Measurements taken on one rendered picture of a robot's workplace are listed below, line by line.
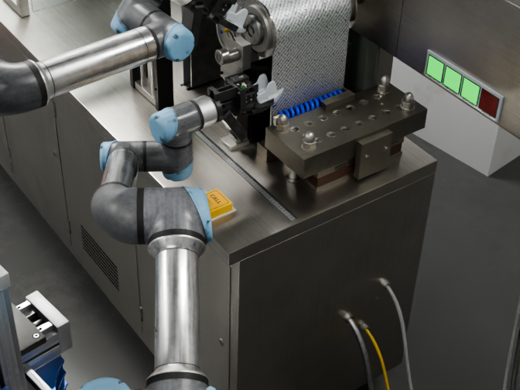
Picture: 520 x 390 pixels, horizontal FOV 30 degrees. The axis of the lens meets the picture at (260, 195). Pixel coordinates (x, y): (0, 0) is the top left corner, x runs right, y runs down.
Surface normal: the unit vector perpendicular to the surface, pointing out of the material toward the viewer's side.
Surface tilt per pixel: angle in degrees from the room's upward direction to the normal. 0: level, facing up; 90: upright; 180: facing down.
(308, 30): 90
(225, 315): 90
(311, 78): 90
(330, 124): 0
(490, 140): 90
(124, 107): 0
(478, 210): 0
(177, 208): 23
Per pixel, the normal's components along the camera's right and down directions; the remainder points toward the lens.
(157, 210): 0.04, -0.18
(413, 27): -0.82, 0.34
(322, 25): 0.58, 0.53
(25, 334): 0.03, -0.78
